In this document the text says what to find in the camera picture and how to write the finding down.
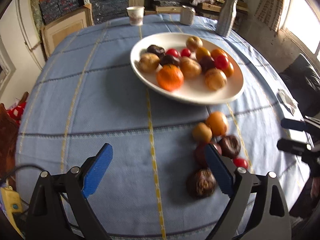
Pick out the dark red plum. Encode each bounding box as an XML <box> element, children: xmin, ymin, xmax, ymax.
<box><xmin>194</xmin><ymin>142</ymin><xmax>222</xmax><ymax>168</ymax></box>

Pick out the small tan longan fruit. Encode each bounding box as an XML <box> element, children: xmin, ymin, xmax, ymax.
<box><xmin>192</xmin><ymin>122</ymin><xmax>213</xmax><ymax>143</ymax></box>

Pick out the pale orange round fruit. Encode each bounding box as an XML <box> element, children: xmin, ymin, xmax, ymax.
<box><xmin>205</xmin><ymin>111</ymin><xmax>228</xmax><ymax>137</ymax></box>

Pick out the yellow passion fruit front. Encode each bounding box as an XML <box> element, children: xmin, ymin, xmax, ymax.
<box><xmin>204</xmin><ymin>68</ymin><xmax>227</xmax><ymax>91</ymax></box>

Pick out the yellow passion fruit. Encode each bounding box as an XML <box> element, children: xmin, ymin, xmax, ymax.
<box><xmin>186</xmin><ymin>36</ymin><xmax>203</xmax><ymax>52</ymax></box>
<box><xmin>204</xmin><ymin>68</ymin><xmax>227</xmax><ymax>91</ymax></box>
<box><xmin>180</xmin><ymin>57</ymin><xmax>202</xmax><ymax>79</ymax></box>
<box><xmin>138</xmin><ymin>53</ymin><xmax>160</xmax><ymax>73</ymax></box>

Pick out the red tomato front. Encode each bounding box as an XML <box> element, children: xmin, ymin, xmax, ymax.
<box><xmin>214</xmin><ymin>54</ymin><xmax>229</xmax><ymax>70</ymax></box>

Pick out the dark purple plum front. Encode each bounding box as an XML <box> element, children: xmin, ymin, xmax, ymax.
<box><xmin>199</xmin><ymin>56</ymin><xmax>215</xmax><ymax>74</ymax></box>

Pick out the large orange tangerine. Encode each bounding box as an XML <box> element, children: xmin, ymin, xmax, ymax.
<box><xmin>156</xmin><ymin>64</ymin><xmax>184</xmax><ymax>92</ymax></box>

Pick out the yellow green orange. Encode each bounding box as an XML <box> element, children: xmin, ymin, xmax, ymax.
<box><xmin>195</xmin><ymin>47</ymin><xmax>211</xmax><ymax>62</ymax></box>

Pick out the red tomato low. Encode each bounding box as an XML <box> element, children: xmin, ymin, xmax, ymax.
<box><xmin>180</xmin><ymin>48</ymin><xmax>191</xmax><ymax>57</ymax></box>

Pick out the red cherry tomato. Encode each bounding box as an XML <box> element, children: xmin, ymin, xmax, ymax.
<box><xmin>165</xmin><ymin>48</ymin><xmax>180</xmax><ymax>58</ymax></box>

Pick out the small orange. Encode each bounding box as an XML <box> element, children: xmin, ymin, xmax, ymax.
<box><xmin>222</xmin><ymin>62</ymin><xmax>234</xmax><ymax>78</ymax></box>

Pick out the person right hand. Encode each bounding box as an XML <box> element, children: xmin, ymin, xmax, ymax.
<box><xmin>310</xmin><ymin>177</ymin><xmax>320</xmax><ymax>199</ymax></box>

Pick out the crumpled white tissue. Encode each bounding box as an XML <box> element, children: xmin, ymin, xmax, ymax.
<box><xmin>277</xmin><ymin>89</ymin><xmax>298</xmax><ymax>115</ymax></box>

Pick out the yellow power strip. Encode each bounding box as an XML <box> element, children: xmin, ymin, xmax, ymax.
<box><xmin>1</xmin><ymin>186</ymin><xmax>23</xmax><ymax>234</ymax></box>

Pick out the blue checked tablecloth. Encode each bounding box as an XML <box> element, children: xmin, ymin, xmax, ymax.
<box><xmin>15</xmin><ymin>15</ymin><xmax>310</xmax><ymax>239</ymax></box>

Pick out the white ceramic plate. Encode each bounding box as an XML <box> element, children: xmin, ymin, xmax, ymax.
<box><xmin>130</xmin><ymin>33</ymin><xmax>244</xmax><ymax>105</ymax></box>

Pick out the bright window with curtain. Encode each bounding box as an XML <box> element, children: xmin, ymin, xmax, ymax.
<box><xmin>255</xmin><ymin>0</ymin><xmax>319</xmax><ymax>61</ymax></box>

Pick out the silver ribbed bottle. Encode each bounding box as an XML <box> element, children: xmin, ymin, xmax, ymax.
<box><xmin>215</xmin><ymin>0</ymin><xmax>238</xmax><ymax>37</ymax></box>

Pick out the framed wooden panel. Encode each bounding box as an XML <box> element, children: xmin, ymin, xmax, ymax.
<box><xmin>41</xmin><ymin>3</ymin><xmax>94</xmax><ymax>58</ymax></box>

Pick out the white drink can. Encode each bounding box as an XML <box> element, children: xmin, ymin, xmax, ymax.
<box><xmin>180</xmin><ymin>5</ymin><xmax>195</xmax><ymax>25</ymax></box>

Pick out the white paper cup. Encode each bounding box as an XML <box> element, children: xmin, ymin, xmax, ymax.
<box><xmin>126</xmin><ymin>6</ymin><xmax>144</xmax><ymax>26</ymax></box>

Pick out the black power adapter cable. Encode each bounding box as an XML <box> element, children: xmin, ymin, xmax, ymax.
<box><xmin>0</xmin><ymin>164</ymin><xmax>43</xmax><ymax>183</ymax></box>

